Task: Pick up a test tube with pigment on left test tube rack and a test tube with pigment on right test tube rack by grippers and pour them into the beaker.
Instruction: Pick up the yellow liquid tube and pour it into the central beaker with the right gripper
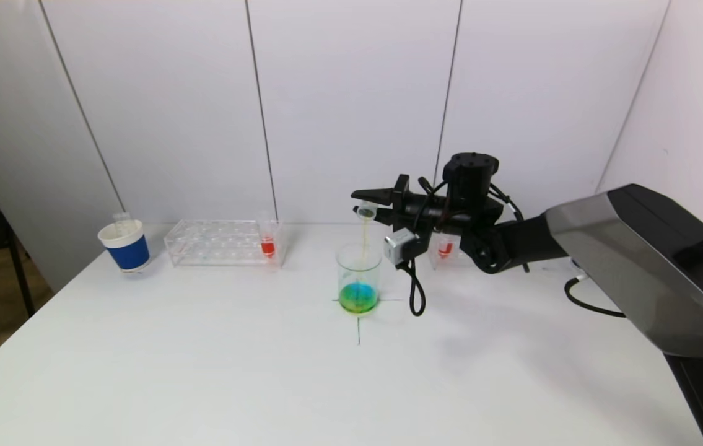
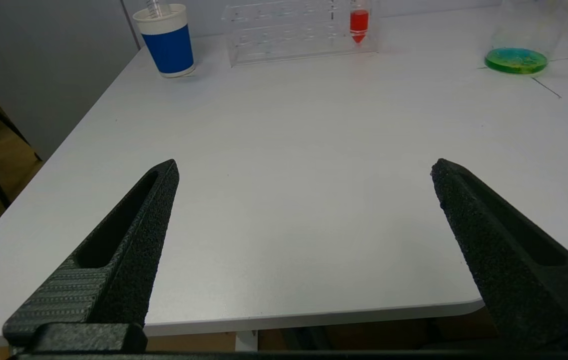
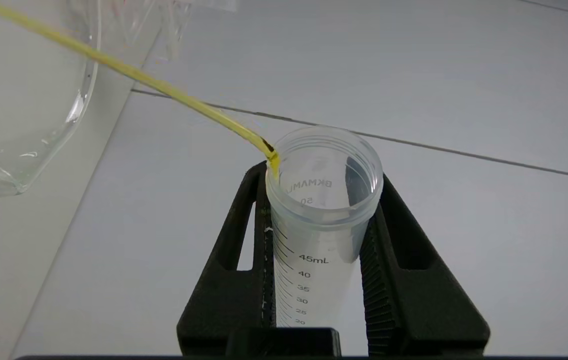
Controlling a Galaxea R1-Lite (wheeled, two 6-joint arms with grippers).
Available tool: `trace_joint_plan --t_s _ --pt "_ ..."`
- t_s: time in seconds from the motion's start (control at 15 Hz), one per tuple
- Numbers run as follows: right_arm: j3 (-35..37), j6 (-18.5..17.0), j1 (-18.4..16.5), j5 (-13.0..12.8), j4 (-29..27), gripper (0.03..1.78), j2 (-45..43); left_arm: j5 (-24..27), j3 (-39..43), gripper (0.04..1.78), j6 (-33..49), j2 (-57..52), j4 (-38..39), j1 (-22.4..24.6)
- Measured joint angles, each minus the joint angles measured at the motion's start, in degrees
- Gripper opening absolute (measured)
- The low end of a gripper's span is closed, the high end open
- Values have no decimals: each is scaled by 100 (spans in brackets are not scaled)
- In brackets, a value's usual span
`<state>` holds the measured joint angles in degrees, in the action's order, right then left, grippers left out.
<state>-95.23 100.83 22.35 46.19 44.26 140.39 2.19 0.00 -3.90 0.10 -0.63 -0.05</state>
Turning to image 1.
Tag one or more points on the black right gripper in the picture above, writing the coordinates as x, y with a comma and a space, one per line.
401, 193

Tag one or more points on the test tube with yellow pigment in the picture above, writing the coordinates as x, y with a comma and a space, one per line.
366, 212

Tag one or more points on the test tube with blue pigment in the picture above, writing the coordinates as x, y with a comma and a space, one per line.
122, 224

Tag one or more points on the silver and black right arm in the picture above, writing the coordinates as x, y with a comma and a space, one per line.
636, 260

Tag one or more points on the test tube with red pigment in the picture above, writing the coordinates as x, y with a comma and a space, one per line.
267, 248
445, 249

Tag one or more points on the clear glass beaker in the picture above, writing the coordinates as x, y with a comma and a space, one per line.
358, 291

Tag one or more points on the clear acrylic test tube rack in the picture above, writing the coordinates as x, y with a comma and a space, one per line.
215, 244
450, 260

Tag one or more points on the blue and white paper cup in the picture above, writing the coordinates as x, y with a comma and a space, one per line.
128, 251

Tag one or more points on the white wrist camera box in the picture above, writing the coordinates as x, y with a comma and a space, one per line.
401, 246

